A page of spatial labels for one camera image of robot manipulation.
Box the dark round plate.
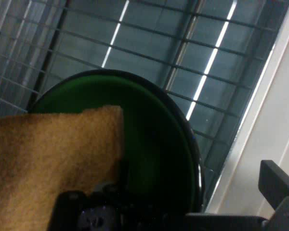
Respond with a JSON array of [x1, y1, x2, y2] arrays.
[[30, 69, 204, 214]]

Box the wire oven rack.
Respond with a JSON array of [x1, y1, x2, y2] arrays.
[[0, 0, 289, 212]]

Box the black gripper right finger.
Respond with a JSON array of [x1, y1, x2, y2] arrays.
[[184, 159, 289, 231]]

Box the brown toast bread slice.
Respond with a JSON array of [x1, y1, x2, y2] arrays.
[[0, 105, 125, 231]]

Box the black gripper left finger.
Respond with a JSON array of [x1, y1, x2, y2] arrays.
[[48, 184, 133, 231]]

